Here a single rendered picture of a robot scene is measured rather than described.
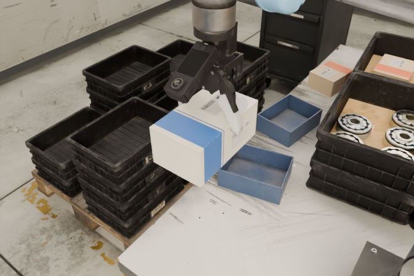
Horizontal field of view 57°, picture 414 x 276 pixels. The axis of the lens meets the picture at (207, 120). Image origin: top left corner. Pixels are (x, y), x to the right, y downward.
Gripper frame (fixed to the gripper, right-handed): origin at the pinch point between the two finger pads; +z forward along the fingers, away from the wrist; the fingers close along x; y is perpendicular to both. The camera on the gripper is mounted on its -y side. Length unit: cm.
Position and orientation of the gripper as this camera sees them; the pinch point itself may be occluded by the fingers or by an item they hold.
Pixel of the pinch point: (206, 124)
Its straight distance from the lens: 76.6
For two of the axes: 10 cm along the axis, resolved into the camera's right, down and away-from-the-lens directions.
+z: 0.0, 8.1, 5.9
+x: -8.0, -3.5, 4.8
